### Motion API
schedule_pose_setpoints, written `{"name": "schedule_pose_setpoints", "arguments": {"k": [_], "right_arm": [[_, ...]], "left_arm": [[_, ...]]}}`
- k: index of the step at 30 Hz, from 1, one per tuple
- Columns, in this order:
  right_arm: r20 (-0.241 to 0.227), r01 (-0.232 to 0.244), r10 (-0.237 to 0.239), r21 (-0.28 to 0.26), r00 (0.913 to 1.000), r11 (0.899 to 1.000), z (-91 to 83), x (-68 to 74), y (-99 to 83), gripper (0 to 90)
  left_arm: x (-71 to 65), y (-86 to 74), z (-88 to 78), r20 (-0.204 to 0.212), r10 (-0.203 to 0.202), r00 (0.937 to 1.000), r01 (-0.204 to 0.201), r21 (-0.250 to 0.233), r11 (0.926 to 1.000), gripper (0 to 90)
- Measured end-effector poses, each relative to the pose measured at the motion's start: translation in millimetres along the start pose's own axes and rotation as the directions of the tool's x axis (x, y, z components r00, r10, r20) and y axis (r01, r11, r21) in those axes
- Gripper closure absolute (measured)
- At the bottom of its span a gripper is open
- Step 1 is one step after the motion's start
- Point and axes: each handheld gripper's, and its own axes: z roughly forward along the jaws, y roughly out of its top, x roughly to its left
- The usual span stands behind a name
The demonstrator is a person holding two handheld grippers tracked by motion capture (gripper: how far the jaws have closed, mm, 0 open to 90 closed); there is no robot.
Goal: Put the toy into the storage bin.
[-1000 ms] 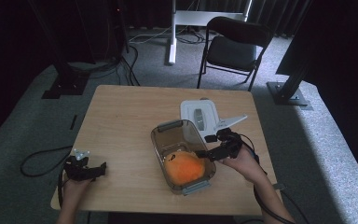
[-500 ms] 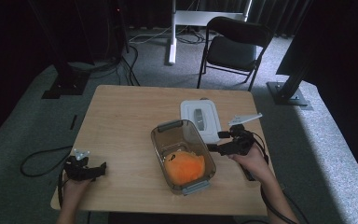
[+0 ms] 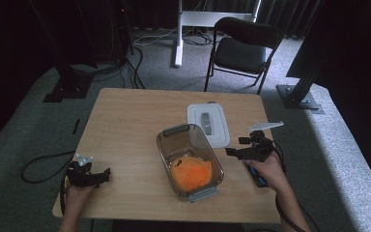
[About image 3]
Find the person's left hand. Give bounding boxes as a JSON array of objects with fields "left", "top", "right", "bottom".
[{"left": 64, "top": 184, "right": 95, "bottom": 211}]

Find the white storage box lid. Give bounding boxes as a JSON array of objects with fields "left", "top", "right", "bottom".
[{"left": 185, "top": 102, "right": 232, "bottom": 150}]

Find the black folding chair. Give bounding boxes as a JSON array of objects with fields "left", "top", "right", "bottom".
[{"left": 204, "top": 16, "right": 285, "bottom": 96}]

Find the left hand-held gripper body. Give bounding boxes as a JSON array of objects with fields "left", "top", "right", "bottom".
[{"left": 66, "top": 154, "right": 95, "bottom": 189}]

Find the person's right hand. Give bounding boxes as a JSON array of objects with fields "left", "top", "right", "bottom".
[{"left": 243, "top": 150, "right": 288, "bottom": 193}]

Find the dark curtain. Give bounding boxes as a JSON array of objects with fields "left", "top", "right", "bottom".
[{"left": 130, "top": 0, "right": 324, "bottom": 37}]

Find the white metal desk frame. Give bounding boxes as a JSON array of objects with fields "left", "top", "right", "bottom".
[{"left": 173, "top": 0, "right": 263, "bottom": 69}]

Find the white floor cable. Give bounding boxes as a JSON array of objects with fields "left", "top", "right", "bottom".
[{"left": 132, "top": 26, "right": 180, "bottom": 46}]

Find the thin black floor cable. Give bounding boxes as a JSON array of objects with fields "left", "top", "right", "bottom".
[{"left": 302, "top": 207, "right": 322, "bottom": 232}]

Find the hand-held gripper cable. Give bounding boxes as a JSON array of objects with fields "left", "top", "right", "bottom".
[
  {"left": 59, "top": 166, "right": 75, "bottom": 217},
  {"left": 271, "top": 140, "right": 304, "bottom": 232}
]

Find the orange plush mango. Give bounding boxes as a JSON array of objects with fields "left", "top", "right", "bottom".
[{"left": 169, "top": 156, "right": 214, "bottom": 193}]

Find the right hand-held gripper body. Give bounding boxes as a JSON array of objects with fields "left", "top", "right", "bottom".
[{"left": 247, "top": 121, "right": 285, "bottom": 163}]

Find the black looped floor cable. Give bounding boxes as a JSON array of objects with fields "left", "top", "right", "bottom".
[{"left": 20, "top": 150, "right": 77, "bottom": 185}]

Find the right hand-held gripper cable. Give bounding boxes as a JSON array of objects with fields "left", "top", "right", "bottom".
[{"left": 271, "top": 140, "right": 304, "bottom": 232}]

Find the left hand-held gripper cable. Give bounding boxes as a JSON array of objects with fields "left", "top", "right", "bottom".
[{"left": 59, "top": 166, "right": 75, "bottom": 217}]

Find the black stand with grey base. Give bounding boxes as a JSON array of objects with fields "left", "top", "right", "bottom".
[{"left": 275, "top": 0, "right": 326, "bottom": 115}]

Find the black floor cable bundle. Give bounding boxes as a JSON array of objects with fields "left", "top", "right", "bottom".
[{"left": 71, "top": 46, "right": 147, "bottom": 90}]

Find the dark equipment rack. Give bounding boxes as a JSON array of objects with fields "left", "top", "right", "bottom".
[{"left": 107, "top": 0, "right": 135, "bottom": 64}]

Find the clear grey storage box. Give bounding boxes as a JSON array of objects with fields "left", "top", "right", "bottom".
[{"left": 156, "top": 123, "right": 225, "bottom": 204}]

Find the blue toy car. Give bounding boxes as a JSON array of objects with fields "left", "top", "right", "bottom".
[{"left": 245, "top": 163, "right": 269, "bottom": 189}]

